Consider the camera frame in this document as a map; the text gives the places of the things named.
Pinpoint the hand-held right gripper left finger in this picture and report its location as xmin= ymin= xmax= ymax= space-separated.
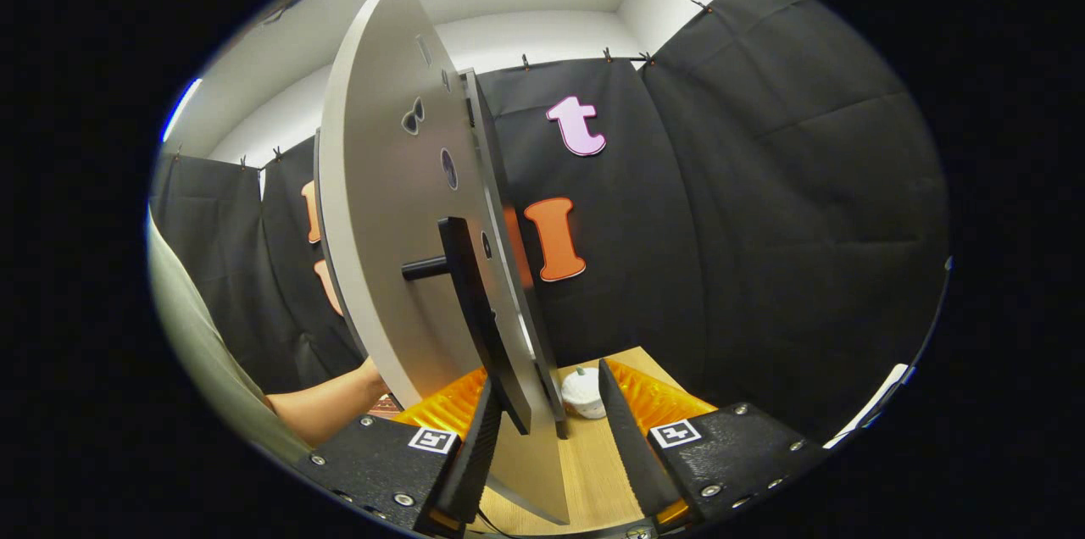
xmin=297 ymin=365 xmax=507 ymax=536

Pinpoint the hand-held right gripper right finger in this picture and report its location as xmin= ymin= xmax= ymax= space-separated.
xmin=598 ymin=358 xmax=829 ymax=527

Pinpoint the grey cabinet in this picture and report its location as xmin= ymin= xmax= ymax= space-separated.
xmin=462 ymin=69 xmax=569 ymax=440

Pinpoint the black cabinet door handle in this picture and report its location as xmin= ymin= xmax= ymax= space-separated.
xmin=401 ymin=217 xmax=533 ymax=436

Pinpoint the small white jar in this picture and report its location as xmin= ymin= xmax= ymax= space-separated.
xmin=561 ymin=366 xmax=609 ymax=420

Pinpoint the black backdrop cloth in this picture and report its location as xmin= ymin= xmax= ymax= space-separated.
xmin=151 ymin=0 xmax=950 ymax=442

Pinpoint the person's beige shirt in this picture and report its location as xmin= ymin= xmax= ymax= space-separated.
xmin=146 ymin=204 xmax=313 ymax=465

